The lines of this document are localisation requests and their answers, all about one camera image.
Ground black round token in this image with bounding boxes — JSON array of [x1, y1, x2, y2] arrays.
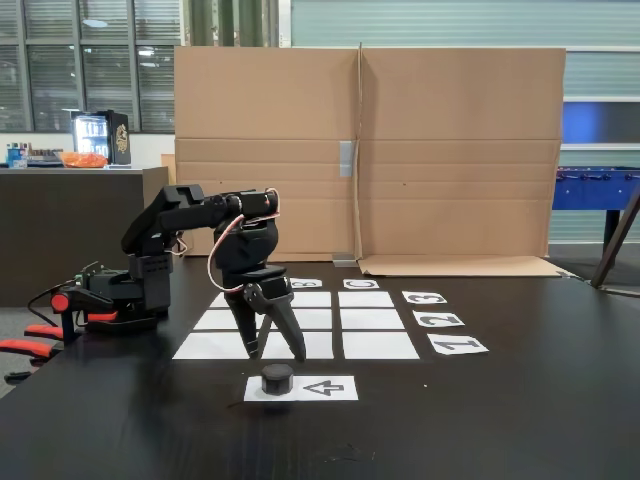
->
[[260, 363, 294, 397]]

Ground white arrow paper sheet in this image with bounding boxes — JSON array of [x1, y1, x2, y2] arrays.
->
[[243, 375, 360, 403]]

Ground paper sheet number 3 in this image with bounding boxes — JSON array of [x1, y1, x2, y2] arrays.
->
[[401, 290, 448, 305]]

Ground paper sheet number 2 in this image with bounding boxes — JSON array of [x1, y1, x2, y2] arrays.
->
[[412, 310, 467, 329]]

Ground paper sheet number 1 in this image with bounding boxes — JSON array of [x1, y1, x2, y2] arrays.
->
[[426, 335, 490, 357]]

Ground green controller board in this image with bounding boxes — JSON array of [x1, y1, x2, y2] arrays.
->
[[73, 260, 104, 291]]

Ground brown cardboard panel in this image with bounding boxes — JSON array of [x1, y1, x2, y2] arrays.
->
[[357, 42, 572, 278], [142, 45, 362, 264]]

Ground red black clamp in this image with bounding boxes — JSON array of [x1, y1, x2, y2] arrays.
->
[[49, 286, 120, 346]]

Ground black mini fridge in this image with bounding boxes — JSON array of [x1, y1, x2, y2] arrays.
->
[[70, 109, 133, 167]]

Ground dark brown counter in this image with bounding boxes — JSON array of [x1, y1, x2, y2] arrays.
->
[[0, 166, 170, 309]]

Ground orange snack bag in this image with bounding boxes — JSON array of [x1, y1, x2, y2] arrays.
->
[[56, 150, 109, 169]]

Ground blue white box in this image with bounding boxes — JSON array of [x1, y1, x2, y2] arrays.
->
[[5, 142, 29, 170]]

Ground grey framed window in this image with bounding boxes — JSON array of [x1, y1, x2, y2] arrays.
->
[[0, 0, 182, 134]]

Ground blue foosball table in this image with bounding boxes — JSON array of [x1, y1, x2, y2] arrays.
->
[[551, 165, 640, 247]]

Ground brown wooden stand leg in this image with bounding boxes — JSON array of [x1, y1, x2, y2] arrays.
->
[[590, 186, 640, 290]]

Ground red white servo cable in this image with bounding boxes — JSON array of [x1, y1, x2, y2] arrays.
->
[[206, 186, 282, 294]]

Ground black power cable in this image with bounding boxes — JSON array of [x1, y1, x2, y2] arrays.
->
[[26, 280, 76, 329]]

